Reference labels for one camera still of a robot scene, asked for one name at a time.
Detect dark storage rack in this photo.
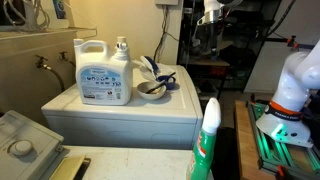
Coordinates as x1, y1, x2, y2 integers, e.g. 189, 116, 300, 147
177, 0, 284, 94

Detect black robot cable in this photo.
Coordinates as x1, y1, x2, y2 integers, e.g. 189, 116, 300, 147
265, 0, 298, 38

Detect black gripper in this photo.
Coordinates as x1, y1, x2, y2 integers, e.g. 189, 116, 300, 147
198, 18, 222, 51

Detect wooden table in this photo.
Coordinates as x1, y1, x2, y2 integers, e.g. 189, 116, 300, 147
234, 99, 320, 180

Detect black bar clamp orange handle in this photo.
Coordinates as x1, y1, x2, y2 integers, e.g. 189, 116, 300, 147
264, 34, 316, 50

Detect metal wall faucet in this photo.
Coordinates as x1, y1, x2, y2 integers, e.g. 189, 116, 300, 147
35, 54, 52, 70
58, 50, 72, 63

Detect beige ceramic bowl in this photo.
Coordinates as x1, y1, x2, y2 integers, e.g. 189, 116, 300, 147
136, 81, 167, 101

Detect black water hose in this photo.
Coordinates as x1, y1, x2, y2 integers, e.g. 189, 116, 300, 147
46, 64, 66, 93

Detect white wall outlet box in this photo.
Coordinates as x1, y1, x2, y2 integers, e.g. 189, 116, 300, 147
154, 0, 180, 6

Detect blue hand brush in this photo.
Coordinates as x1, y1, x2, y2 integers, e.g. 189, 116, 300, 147
139, 55, 162, 80

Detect white top-load washer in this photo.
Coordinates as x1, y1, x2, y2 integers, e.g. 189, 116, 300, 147
0, 109, 214, 180

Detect small orange clamp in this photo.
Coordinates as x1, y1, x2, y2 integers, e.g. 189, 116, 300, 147
275, 164, 288, 180

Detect aluminium mounting frame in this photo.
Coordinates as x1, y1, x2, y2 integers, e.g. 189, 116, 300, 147
246, 101, 320, 178

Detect green spray bottle white nozzle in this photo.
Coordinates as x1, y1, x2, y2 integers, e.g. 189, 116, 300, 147
186, 97, 222, 180

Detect white front-load washing machine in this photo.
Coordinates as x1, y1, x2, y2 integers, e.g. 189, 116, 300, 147
41, 64, 204, 150

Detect wooden wall shelf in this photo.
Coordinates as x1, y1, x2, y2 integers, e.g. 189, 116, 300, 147
0, 26, 98, 42

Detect large white detergent jug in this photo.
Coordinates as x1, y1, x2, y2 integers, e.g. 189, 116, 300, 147
73, 35, 134, 106

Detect black wall cables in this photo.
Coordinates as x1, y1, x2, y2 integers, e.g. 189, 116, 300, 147
152, 4, 181, 64

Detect white cord bundle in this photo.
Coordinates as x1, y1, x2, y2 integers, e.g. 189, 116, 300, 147
0, 0, 51, 33

